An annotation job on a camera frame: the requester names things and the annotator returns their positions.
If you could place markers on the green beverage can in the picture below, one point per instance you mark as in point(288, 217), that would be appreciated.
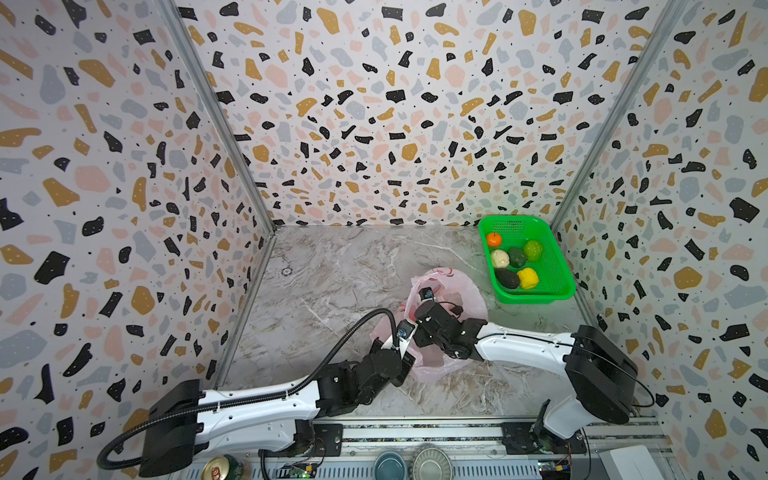
point(227, 467)

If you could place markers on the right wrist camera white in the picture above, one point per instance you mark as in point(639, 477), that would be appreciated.
point(426, 294)

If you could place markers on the beige pear fruit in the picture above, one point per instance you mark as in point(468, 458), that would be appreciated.
point(499, 259)

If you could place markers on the grey ribbed plate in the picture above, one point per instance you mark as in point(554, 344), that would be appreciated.
point(431, 463)

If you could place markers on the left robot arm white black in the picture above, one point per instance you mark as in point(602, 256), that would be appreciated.
point(188, 420)

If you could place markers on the white box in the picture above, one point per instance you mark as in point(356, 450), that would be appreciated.
point(630, 463)

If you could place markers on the green plastic basket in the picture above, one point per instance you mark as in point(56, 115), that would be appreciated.
point(556, 280)

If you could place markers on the small circuit board right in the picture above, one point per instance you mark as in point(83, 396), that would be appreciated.
point(553, 470)

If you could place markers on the small circuit board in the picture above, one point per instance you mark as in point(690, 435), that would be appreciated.
point(300, 470)
point(553, 470)

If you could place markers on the yellow fruit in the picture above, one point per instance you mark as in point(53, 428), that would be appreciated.
point(528, 278)

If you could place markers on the teal ceramic bowl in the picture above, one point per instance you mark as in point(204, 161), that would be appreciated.
point(390, 466)

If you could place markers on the aluminium mounting rail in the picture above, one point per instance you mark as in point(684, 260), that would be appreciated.
point(474, 447)

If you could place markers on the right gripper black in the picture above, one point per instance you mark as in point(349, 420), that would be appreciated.
point(425, 321)

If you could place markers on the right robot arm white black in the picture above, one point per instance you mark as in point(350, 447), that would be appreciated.
point(602, 378)

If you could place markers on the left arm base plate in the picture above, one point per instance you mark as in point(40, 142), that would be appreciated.
point(324, 439)

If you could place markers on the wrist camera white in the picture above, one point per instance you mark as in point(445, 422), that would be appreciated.
point(402, 337)
point(426, 294)

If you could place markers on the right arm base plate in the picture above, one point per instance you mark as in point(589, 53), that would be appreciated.
point(516, 438)

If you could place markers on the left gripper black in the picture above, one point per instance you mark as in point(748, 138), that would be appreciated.
point(405, 365)

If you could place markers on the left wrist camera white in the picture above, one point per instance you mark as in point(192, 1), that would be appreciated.
point(402, 337)

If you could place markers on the yellow-green bumpy fruit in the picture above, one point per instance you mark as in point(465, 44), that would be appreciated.
point(533, 250)

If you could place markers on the dark brown avocado fruit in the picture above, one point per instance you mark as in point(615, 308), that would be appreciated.
point(507, 278)

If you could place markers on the green avocado fruit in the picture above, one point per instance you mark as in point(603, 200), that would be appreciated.
point(517, 257)

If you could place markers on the orange fruit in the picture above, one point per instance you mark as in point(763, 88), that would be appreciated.
point(493, 240)

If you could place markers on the small circuit board left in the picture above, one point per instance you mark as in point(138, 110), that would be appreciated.
point(300, 470)

